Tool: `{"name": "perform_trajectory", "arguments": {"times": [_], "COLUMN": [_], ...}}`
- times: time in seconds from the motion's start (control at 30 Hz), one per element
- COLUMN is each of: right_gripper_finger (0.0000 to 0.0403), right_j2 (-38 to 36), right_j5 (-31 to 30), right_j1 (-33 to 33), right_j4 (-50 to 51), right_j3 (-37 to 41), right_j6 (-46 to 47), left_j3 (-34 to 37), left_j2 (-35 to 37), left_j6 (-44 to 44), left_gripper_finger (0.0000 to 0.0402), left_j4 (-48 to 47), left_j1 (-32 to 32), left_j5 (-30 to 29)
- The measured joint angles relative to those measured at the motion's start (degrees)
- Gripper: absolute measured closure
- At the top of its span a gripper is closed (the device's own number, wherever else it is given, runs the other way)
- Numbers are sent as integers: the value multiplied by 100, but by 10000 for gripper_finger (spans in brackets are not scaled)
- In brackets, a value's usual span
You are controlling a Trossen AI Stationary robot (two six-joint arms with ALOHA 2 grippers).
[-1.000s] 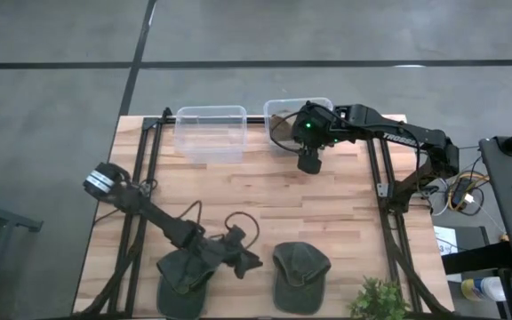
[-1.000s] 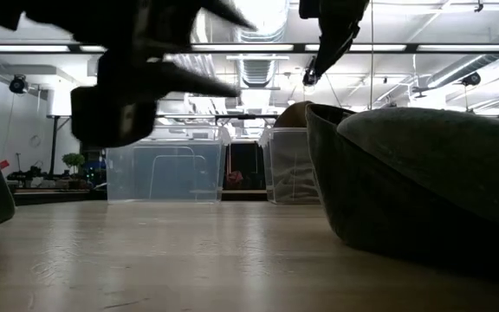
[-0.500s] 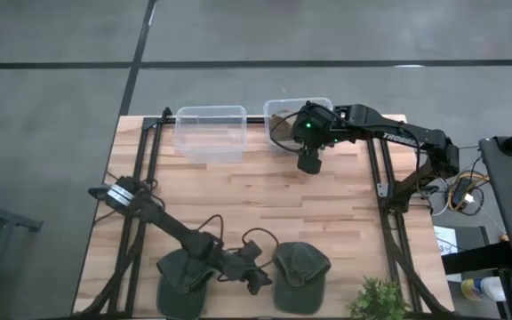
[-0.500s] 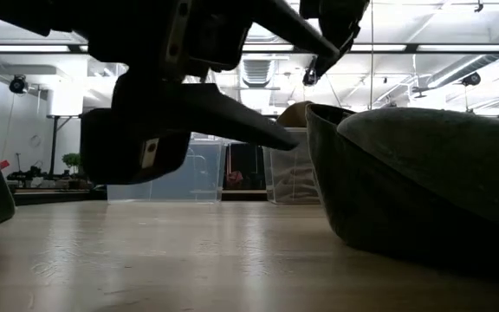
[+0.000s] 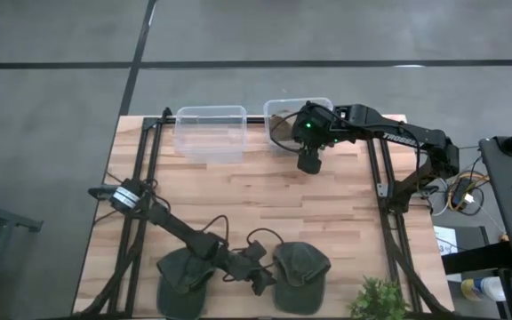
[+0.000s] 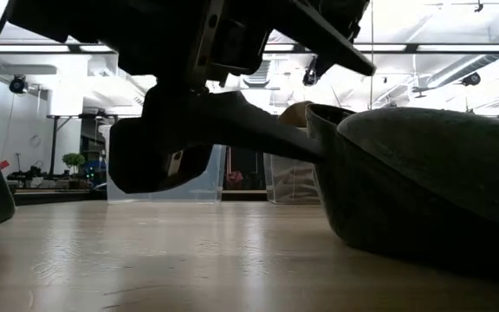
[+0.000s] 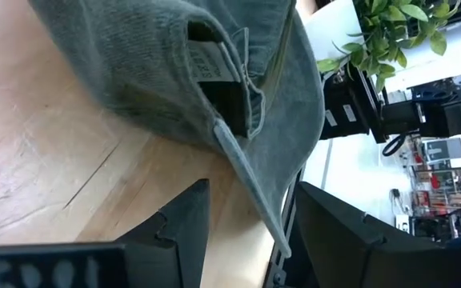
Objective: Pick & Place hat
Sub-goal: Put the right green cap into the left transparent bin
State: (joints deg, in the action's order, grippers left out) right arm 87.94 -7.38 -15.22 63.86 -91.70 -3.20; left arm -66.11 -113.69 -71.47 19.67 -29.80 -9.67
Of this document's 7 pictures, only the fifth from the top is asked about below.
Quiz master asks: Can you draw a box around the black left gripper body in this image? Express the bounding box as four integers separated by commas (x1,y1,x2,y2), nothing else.
218,239,278,298

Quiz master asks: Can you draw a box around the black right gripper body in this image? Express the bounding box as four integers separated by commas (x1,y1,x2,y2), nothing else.
291,101,337,175

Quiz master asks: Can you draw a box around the tan baseball cap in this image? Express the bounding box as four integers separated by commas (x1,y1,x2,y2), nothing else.
271,114,300,142

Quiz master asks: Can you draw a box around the dark green baseball cap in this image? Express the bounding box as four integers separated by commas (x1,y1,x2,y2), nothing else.
272,241,332,316
156,246,217,320

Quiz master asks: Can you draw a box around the clear plastic bin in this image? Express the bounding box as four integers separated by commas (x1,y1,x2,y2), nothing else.
262,97,335,155
174,105,248,164

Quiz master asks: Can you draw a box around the green potted plant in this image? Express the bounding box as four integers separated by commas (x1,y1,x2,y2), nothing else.
348,276,411,320

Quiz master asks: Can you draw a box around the black power adapter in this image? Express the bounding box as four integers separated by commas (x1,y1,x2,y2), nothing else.
452,177,474,206

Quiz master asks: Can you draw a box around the white paper sheet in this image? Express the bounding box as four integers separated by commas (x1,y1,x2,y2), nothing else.
433,225,460,257

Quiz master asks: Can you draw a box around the black shelf board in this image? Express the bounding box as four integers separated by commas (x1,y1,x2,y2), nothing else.
441,239,512,275

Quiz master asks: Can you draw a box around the white and yellow bottle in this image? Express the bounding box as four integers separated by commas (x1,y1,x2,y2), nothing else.
460,276,508,303

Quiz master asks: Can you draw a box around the grey metal stand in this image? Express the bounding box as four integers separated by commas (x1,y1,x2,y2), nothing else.
0,177,44,320

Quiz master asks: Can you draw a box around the black aluminium table frame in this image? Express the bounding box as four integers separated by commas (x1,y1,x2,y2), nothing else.
76,106,452,319

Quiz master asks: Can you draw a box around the yellow cable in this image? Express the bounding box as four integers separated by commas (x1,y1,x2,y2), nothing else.
447,172,492,213

